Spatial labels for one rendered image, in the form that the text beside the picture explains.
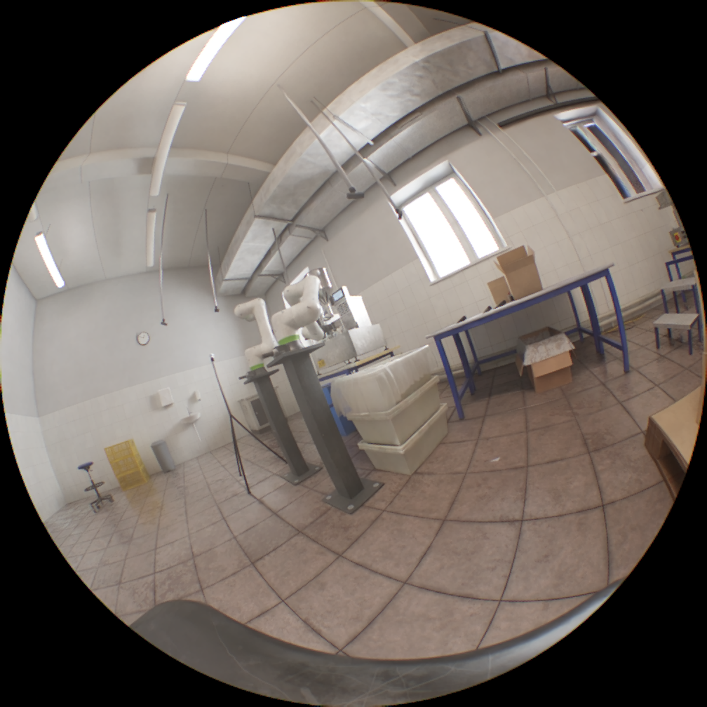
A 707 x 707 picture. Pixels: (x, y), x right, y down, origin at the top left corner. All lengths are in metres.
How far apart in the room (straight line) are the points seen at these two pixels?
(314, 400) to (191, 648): 1.10
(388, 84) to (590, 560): 3.72
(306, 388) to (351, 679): 1.10
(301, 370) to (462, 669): 1.14
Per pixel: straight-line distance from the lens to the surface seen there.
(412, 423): 1.32
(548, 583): 0.84
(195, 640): 0.23
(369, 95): 3.17
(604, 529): 0.95
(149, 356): 5.32
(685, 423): 1.16
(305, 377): 1.13
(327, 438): 1.18
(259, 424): 4.63
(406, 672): 0.16
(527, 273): 1.76
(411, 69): 3.27
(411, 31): 3.93
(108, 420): 5.40
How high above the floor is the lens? 0.77
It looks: 2 degrees up
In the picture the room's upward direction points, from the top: 21 degrees counter-clockwise
